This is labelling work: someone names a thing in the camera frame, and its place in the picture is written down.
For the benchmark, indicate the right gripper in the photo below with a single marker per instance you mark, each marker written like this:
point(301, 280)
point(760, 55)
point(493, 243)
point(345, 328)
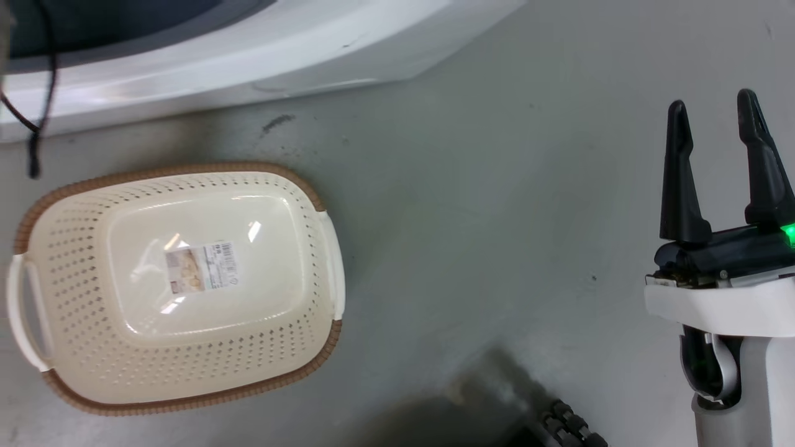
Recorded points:
point(726, 298)

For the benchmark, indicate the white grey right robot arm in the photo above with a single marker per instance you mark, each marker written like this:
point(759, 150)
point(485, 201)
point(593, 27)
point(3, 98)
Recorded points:
point(739, 391)

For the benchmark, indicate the white washing machine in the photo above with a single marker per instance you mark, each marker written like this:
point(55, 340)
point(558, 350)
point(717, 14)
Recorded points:
point(248, 43)

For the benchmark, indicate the cream perforated laundry basket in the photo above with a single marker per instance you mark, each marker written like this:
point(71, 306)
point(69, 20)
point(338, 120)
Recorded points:
point(248, 347)

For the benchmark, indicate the paper label sticker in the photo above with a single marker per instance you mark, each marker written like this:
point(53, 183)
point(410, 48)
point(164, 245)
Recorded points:
point(202, 267)

